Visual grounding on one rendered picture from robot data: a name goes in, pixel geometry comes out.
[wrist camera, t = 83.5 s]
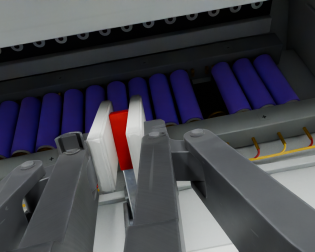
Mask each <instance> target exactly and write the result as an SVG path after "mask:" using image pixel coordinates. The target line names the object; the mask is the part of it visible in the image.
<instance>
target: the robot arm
mask: <svg viewBox="0 0 315 252"><path fill-rule="evenodd" d="M111 112H114V108H113V104H112V101H110V100H105V101H102V102H101V103H100V105H99V108H98V111H97V113H96V116H95V119H94V121H93V124H92V126H91V129H90V132H88V133H83V134H82V132H80V131H72V132H67V133H64V134H62V135H59V136H58V137H56V138H55V139H54V140H55V143H56V147H57V150H58V153H59V156H58V159H57V161H56V163H55V164H53V165H50V166H47V167H44V165H43V162H42V161H41V160H29V161H26V162H24V163H22V164H21V165H19V166H17V167H16V168H15V169H14V170H12V171H11V172H10V173H9V174H8V175H7V176H6V177H4V178H3V179H2V180H1V181H0V252H93V248H94V239H95V230H96V221H97V212H98V203H99V193H98V189H97V184H98V188H99V191H100V193H102V194H103V195H105V194H110V193H113V192H114V191H115V190H116V181H117V171H118V161H119V159H118V155H117V150H116V146H115V141H114V137H113V132H112V128H111V123H110V119H109V114H110V113H111ZM125 134H126V139H127V143H128V148H129V152H130V157H131V161H132V166H133V170H134V175H135V179H136V184H137V187H136V197H135V207H134V216H133V225H131V226H128V227H127V229H126V234H125V242H124V249H123V252H186V246H185V239H184V231H183V224H182V217H181V209H180V202H179V192H178V186H177V181H190V184H191V187H192V189H193V190H194V191H195V193H196V194H197V195H198V197H199V198H200V199H201V201H202V202H203V204H204V205H205V206H206V208H207V209H208V210H209V212H210V213H211V214H212V216H213V217H214V219H215V220H216V221H217V223H218V224H219V225H220V227H221V228H222V229H223V231H224V232H225V234H226V235H227V236H228V238H229V239H230V240H231V242H232V243H233V244H234V246H235V247H236V249H237V250H238V251H239V252H315V209H314V208H313V207H312V206H310V205H309V204H308V203H306V202H305V201H304V200H302V199H301V198H300V197H298V196H297V195H296V194H294V193H293V192H292V191H290V190H289V189H288V188H286V187H285V186H284V185H282V184H281V183H280V182H278V181H277V180H276V179H274V178H273V177H272V176H270V175H269V174H268V173H266V172H265V171H264V170H262V169H261V168H260V167H258V166H257V165H256V164H254V163H253V162H252V161H250V160H249V159H248V158H246V157H245V156H244V155H242V154H241V153H240V152H238V151H237V150H236V149H234V148H233V147H232V146H230V145H229V144H228V143H226V142H225V141H224V140H222V139H221V138H220V137H218V136H217V135H215V134H214V133H213V132H211V131H210V130H208V129H203V128H200V129H199V128H196V129H194V130H191V131H188V132H186V133H185V134H184V135H183V138H184V140H174V139H171V138H169V134H168V133H167V128H166V124H165V121H164V120H162V119H155V120H149V121H146V116H145V111H144V106H143V101H142V96H140V95H139V94H137V95H132V96H131V97H130V101H129V109H128V117H127V125H126V133H125ZM23 201H24V203H25V206H26V209H27V210H26V211H25V212H24V209H23Z"/></svg>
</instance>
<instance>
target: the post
mask: <svg viewBox="0 0 315 252"><path fill-rule="evenodd" d="M306 3H308V4H309V5H310V6H311V7H312V8H313V9H314V10H315V0H289V7H288V24H287V41H286V50H291V49H293V48H294V44H295V40H296V37H297V33H298V29H299V25H300V22H301V18H302V14H303V11H304V7H305V4H306Z"/></svg>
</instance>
